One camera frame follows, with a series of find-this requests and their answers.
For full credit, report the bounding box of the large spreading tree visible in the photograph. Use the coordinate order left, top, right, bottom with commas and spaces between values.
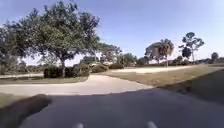
13, 0, 102, 78

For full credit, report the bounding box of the small distant tree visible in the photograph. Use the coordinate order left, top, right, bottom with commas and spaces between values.
210, 51, 220, 65

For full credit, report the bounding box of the low green bush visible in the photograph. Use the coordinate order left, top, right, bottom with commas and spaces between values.
108, 63, 125, 70

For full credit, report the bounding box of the shaded grass patch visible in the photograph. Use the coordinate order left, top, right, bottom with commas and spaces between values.
0, 93, 53, 128

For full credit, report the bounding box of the robot's own part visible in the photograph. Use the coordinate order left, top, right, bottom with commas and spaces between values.
73, 122, 84, 128

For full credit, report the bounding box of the dark leafy tree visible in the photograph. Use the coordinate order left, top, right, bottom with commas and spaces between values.
0, 23, 22, 76

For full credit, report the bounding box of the tall sparse tree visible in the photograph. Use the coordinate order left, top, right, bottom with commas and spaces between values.
178, 31, 205, 65

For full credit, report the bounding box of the dark green hedge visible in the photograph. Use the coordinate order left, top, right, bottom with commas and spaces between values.
43, 63, 91, 79

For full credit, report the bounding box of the dry brown grass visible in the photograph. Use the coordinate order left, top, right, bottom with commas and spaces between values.
99, 63, 224, 105

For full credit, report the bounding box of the group of distant trees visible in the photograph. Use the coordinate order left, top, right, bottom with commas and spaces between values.
98, 43, 138, 67

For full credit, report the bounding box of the grass strip under bushes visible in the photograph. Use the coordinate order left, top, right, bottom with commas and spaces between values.
0, 74, 90, 85

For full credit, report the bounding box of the pale concrete path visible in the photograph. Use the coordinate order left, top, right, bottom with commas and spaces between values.
0, 65, 224, 128

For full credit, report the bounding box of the cluster of palm trees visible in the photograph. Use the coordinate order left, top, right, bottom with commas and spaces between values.
144, 38, 175, 67

